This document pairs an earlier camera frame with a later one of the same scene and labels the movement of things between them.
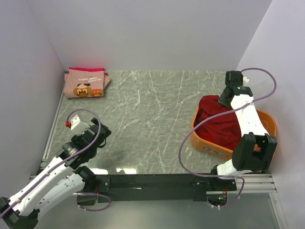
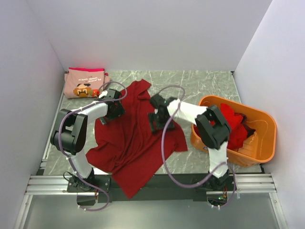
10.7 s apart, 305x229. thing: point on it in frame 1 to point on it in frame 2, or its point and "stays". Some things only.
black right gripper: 222,100 to 152,117
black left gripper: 77,137 to 119,111
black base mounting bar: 158,188 stays
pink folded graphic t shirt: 85,82 stays
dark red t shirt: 224,130 to 126,147
